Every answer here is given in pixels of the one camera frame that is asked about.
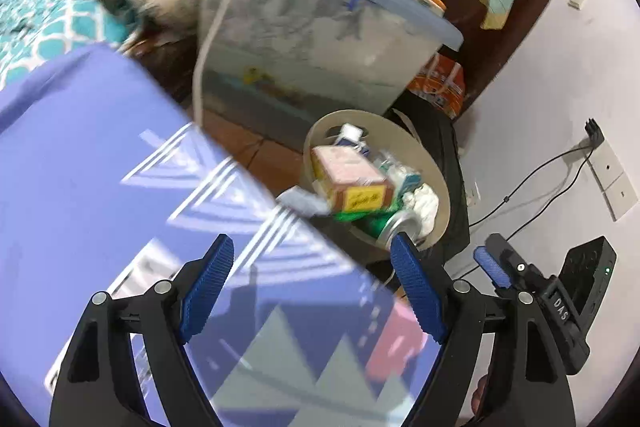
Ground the clear storage box blue lid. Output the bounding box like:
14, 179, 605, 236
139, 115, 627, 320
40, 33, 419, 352
192, 0, 465, 130

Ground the black cable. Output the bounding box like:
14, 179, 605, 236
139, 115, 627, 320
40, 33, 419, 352
462, 142, 598, 243

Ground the blue and white small carton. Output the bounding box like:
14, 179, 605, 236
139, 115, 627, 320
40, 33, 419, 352
334, 123, 372, 158

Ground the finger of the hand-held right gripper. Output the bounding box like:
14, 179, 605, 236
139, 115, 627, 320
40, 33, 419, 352
472, 245, 512, 292
487, 233, 545, 295

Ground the yellow cardboard box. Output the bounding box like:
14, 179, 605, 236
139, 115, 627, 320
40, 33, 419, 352
311, 146, 395, 214

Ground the white cable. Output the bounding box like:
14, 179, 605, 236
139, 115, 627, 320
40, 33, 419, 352
191, 0, 321, 134

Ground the white wall outlet plate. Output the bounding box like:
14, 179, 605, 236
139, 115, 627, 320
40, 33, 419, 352
587, 139, 640, 223

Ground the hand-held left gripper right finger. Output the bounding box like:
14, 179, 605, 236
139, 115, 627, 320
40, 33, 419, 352
389, 231, 574, 427

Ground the brown wooden frame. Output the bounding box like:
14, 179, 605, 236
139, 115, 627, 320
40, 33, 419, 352
435, 0, 588, 118

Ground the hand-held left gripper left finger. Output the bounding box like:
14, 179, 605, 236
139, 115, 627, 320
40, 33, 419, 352
49, 233, 236, 427

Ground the green drink can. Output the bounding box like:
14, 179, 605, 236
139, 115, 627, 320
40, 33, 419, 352
334, 201, 427, 254

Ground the black wall plug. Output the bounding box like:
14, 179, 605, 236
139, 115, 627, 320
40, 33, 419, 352
584, 119, 606, 146

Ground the beige round wastebasket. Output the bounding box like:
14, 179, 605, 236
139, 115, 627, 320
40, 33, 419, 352
302, 108, 454, 254

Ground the teal patterned bedsheet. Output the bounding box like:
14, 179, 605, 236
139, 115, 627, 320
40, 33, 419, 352
0, 0, 138, 88

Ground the orange printed bag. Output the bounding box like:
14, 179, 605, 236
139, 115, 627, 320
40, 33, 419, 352
406, 52, 467, 122

